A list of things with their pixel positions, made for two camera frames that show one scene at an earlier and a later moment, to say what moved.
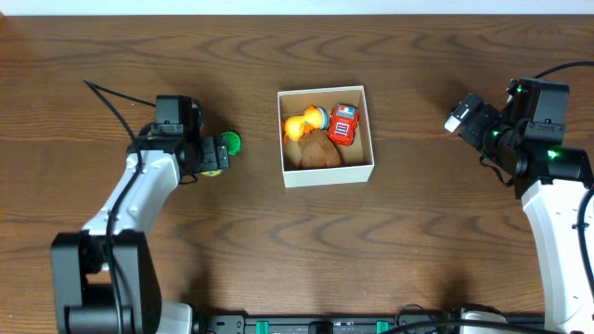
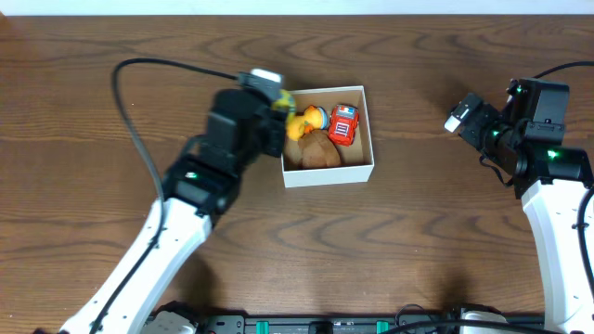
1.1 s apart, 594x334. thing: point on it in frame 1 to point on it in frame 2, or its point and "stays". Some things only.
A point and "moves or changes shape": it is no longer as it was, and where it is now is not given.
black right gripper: [476, 122] stays
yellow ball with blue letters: [212, 173] moves or changes shape
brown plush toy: [316, 148] stays
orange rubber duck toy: [314, 118] stays
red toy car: [342, 124] stays
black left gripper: [215, 154] to [274, 134]
